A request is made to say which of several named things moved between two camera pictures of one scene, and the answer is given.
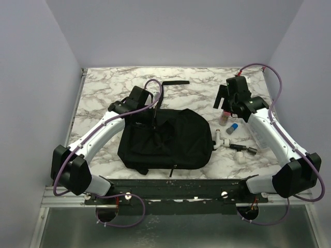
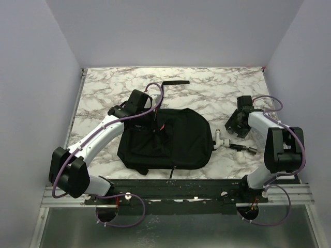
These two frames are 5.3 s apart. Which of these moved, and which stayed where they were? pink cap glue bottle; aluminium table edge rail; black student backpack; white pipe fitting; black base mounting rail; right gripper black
Moved: right gripper black; pink cap glue bottle
Stayed: white pipe fitting; black student backpack; black base mounting rail; aluminium table edge rail
